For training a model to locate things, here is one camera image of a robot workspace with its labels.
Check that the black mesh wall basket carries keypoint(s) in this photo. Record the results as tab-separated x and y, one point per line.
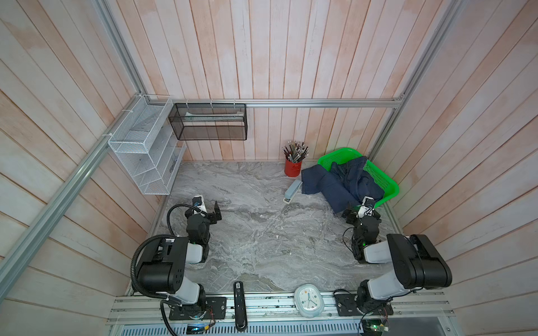
209	121

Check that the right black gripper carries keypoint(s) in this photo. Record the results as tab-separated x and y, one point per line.
353	213

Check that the grey blue stapler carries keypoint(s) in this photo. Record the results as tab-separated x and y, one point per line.
292	191

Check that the red pencil cup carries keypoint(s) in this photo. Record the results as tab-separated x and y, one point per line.
295	152

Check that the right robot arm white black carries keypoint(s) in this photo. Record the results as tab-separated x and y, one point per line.
416	263

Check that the green plastic basket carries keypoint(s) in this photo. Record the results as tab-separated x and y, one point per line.
344	155

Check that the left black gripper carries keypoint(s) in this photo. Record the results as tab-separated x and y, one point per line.
211	213

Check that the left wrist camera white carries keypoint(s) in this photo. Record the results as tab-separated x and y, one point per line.
198	202

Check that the aluminium front rail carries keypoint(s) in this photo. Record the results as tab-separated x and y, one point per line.
423	313

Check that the white wire mesh shelf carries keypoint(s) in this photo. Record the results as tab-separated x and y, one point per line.
146	145

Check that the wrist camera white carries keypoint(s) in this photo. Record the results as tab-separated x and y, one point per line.
367	206
198	202

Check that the black remote control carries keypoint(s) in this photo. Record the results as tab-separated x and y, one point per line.
240	306

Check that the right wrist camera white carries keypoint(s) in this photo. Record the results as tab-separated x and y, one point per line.
367	206

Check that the dark blue denim trousers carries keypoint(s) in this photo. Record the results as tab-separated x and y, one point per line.
342	185

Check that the white round clock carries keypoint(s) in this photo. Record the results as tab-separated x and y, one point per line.
309	301

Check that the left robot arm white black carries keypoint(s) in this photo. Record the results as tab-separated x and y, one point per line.
157	269

